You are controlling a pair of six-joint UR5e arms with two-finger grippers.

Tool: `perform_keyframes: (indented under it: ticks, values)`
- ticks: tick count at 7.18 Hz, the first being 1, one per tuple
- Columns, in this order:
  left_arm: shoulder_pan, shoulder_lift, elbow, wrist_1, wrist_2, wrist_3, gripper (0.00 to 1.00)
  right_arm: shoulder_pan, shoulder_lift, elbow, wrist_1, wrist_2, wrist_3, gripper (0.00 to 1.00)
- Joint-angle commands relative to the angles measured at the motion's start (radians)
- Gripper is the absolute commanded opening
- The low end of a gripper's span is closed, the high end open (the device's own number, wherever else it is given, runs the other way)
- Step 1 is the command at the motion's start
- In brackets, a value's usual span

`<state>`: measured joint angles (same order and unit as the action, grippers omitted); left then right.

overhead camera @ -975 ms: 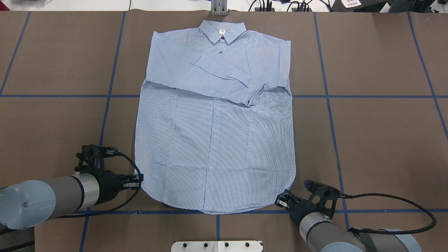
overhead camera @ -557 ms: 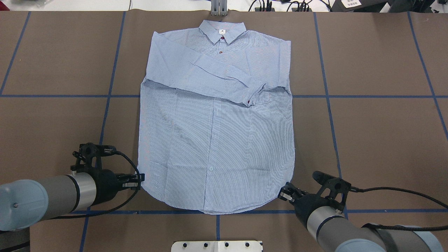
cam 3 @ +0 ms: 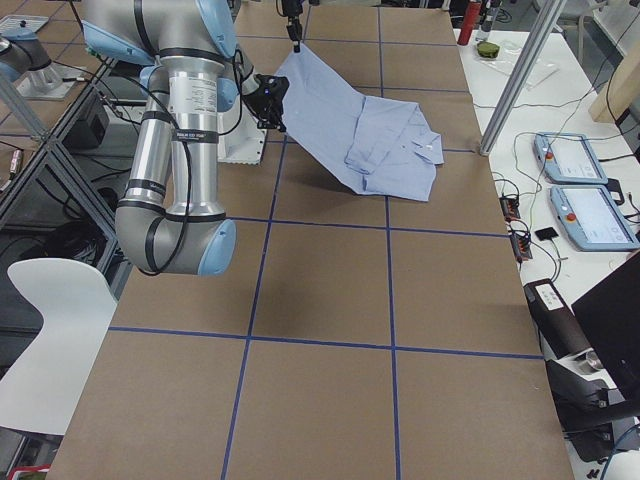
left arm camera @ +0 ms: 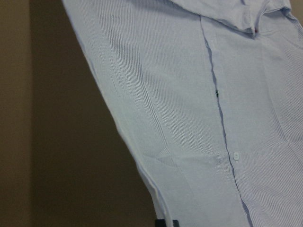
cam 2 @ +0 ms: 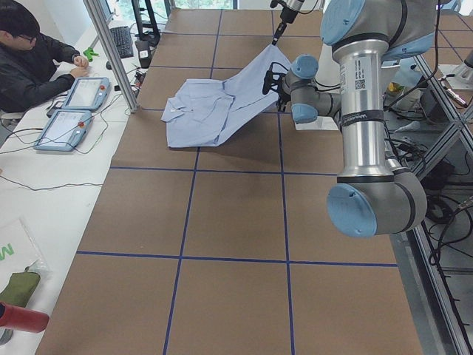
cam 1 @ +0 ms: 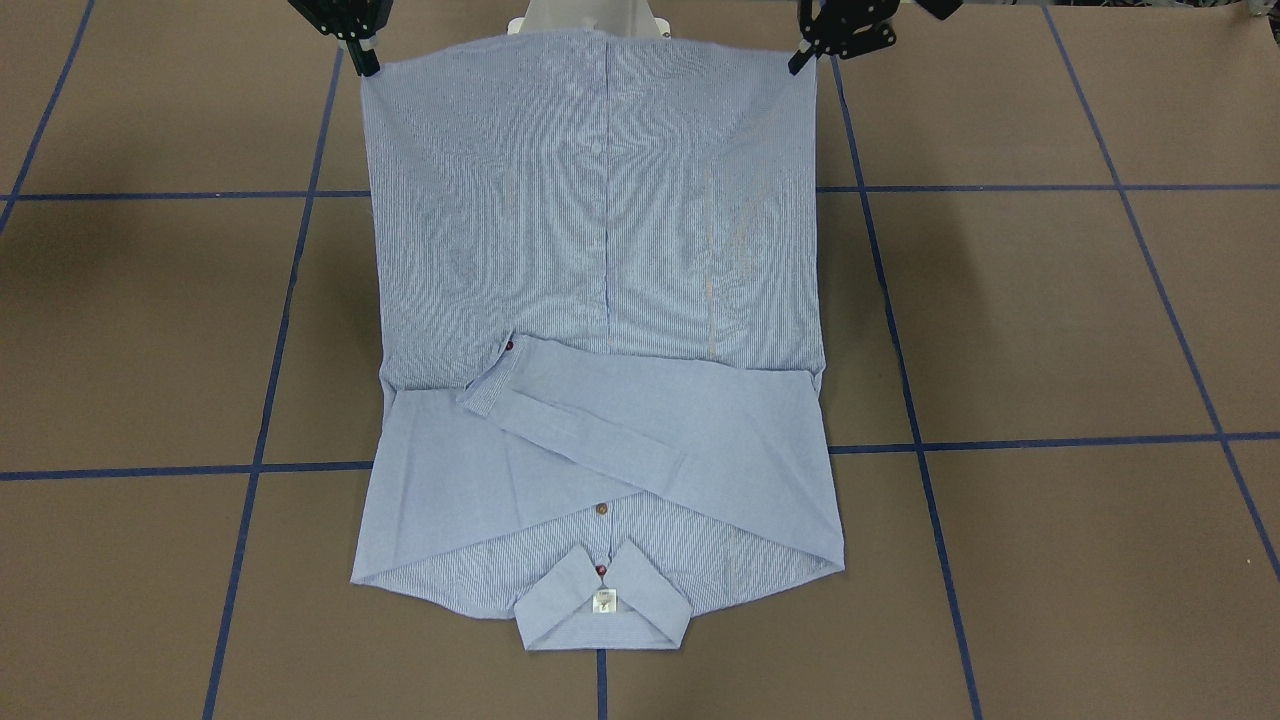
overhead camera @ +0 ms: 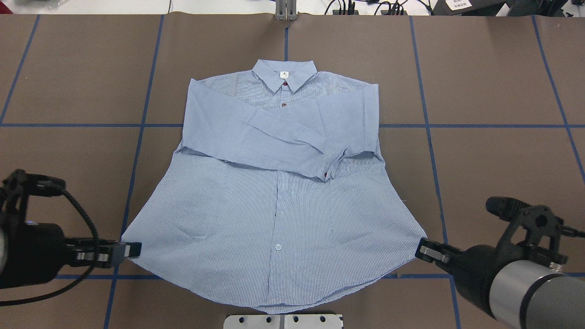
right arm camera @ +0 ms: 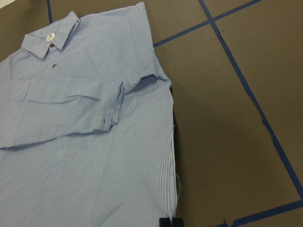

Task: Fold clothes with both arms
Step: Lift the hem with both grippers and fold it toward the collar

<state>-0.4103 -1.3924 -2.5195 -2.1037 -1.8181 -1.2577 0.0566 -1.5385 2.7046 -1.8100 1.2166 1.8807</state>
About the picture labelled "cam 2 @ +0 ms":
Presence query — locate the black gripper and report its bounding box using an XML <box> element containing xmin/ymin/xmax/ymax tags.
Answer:
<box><xmin>271</xmin><ymin>9</ymin><xmax>298</xmax><ymax>46</ymax></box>
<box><xmin>276</xmin><ymin>75</ymin><xmax>291</xmax><ymax>112</ymax></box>

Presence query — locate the light blue striped shirt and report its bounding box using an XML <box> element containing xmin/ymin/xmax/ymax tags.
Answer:
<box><xmin>161</xmin><ymin>44</ymin><xmax>290</xmax><ymax>148</ymax></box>

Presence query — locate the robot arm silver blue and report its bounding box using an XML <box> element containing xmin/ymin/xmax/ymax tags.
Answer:
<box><xmin>270</xmin><ymin>0</ymin><xmax>324</xmax><ymax>46</ymax></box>
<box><xmin>263</xmin><ymin>1</ymin><xmax>440</xmax><ymax>237</ymax></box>

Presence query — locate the black box white label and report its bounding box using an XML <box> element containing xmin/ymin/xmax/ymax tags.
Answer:
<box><xmin>135</xmin><ymin>40</ymin><xmax>152</xmax><ymax>69</ymax></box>

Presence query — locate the black keyboard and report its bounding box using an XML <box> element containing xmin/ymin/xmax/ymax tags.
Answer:
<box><xmin>109</xmin><ymin>26</ymin><xmax>134</xmax><ymax>58</ymax></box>

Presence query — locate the green plastic toy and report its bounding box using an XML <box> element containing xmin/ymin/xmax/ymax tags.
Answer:
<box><xmin>83</xmin><ymin>47</ymin><xmax>99</xmax><ymax>62</ymax></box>

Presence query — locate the upper blue teach pendant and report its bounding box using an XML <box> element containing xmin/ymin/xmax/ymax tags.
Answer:
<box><xmin>62</xmin><ymin>77</ymin><xmax>111</xmax><ymax>112</ymax></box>

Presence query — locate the blue teach pendant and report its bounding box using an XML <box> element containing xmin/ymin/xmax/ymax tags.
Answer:
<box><xmin>62</xmin><ymin>77</ymin><xmax>111</xmax><ymax>112</ymax></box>
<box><xmin>33</xmin><ymin>109</ymin><xmax>92</xmax><ymax>152</ymax></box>

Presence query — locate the lower blue teach pendant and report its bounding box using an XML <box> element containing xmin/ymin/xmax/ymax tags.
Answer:
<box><xmin>33</xmin><ymin>109</ymin><xmax>92</xmax><ymax>152</ymax></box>

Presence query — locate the person in black jacket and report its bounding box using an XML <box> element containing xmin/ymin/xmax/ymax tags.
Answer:
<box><xmin>1</xmin><ymin>1</ymin><xmax>89</xmax><ymax>113</ymax></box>

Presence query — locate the clear plastic bag green print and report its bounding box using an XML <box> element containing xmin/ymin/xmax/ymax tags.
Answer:
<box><xmin>1</xmin><ymin>217</ymin><xmax>52</xmax><ymax>285</ymax></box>

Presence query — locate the green folded cloth pouch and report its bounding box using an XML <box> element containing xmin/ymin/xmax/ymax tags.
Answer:
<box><xmin>1</xmin><ymin>271</ymin><xmax>41</xmax><ymax>308</ymax></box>

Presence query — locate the red cylinder bottle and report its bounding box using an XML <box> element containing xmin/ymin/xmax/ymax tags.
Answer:
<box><xmin>1</xmin><ymin>302</ymin><xmax>50</xmax><ymax>334</ymax></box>

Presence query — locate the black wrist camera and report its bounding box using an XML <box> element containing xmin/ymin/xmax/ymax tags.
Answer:
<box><xmin>262</xmin><ymin>62</ymin><xmax>285</xmax><ymax>95</ymax></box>

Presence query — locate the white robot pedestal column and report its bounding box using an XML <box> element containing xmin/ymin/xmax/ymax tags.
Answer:
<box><xmin>295</xmin><ymin>44</ymin><xmax>339</xmax><ymax>131</ymax></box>

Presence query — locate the aluminium frame post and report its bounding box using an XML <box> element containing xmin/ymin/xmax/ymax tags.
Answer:
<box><xmin>83</xmin><ymin>0</ymin><xmax>138</xmax><ymax>113</ymax></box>

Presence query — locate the black cable on desk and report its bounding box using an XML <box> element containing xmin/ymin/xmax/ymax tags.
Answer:
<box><xmin>0</xmin><ymin>106</ymin><xmax>112</xmax><ymax>192</ymax></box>

